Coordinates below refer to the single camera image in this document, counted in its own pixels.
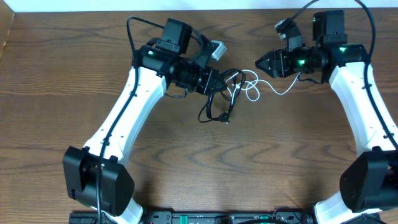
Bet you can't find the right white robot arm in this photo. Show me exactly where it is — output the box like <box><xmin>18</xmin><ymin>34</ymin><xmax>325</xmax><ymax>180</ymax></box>
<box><xmin>255</xmin><ymin>10</ymin><xmax>397</xmax><ymax>223</ymax></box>

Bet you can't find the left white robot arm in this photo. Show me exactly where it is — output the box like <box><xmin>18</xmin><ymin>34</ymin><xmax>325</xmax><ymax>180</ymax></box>
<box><xmin>62</xmin><ymin>18</ymin><xmax>227</xmax><ymax>223</ymax></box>

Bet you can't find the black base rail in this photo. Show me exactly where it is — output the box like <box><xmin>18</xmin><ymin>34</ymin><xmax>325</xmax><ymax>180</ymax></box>
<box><xmin>68</xmin><ymin>210</ymin><xmax>385</xmax><ymax>224</ymax></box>

